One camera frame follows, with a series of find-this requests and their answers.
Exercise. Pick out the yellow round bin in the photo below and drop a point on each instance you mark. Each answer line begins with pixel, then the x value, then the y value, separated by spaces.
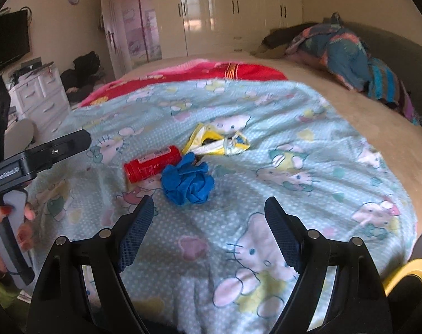
pixel 405 266

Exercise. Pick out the white round chair back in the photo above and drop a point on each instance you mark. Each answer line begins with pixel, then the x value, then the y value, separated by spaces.
pixel 19 134

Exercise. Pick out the dark cloth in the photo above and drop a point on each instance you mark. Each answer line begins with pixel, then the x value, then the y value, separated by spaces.
pixel 277 38

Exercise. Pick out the white door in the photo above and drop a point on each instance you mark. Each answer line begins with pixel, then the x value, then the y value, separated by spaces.
pixel 111 41

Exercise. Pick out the black bags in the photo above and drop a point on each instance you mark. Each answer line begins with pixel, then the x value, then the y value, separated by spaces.
pixel 85 66

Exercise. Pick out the cartoon cat printed blanket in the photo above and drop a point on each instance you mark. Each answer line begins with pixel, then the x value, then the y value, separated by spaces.
pixel 231 198

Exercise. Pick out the floral teal quilt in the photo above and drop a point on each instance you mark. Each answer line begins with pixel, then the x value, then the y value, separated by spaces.
pixel 339 52

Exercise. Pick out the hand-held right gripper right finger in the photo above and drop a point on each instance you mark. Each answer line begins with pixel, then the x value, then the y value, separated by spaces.
pixel 280 233

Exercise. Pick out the green garment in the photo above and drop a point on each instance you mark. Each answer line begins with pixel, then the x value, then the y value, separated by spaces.
pixel 2 295

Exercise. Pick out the black electronic box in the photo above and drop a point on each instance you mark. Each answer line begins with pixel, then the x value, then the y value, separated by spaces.
pixel 31 66

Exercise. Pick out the grey padded headboard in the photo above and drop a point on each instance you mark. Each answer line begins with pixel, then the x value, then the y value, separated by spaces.
pixel 405 48

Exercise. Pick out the black television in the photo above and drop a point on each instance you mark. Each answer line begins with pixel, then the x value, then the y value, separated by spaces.
pixel 5 41

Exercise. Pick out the pink printed sliding door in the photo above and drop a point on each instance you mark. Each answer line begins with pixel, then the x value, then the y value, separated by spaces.
pixel 141 24

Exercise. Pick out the yellow torn wrapper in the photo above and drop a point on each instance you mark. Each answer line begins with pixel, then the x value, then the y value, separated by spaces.
pixel 197 139

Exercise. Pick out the cream glossy wardrobe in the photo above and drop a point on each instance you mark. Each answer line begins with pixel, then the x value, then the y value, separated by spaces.
pixel 214 14

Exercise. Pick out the red cylindrical can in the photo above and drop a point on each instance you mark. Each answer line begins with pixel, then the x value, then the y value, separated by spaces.
pixel 148 165

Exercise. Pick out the red blanket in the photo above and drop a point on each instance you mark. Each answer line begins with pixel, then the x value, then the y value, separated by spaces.
pixel 197 71

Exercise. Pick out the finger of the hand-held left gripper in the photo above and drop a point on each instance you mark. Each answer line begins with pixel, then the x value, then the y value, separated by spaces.
pixel 64 146

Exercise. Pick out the blue rubber glove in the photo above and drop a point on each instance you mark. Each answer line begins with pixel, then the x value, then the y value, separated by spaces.
pixel 186 184

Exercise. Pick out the white drawer dresser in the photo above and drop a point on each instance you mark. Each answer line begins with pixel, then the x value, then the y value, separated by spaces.
pixel 40 97

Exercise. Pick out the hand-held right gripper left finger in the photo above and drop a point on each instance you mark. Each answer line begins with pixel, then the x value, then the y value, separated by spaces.
pixel 138 233

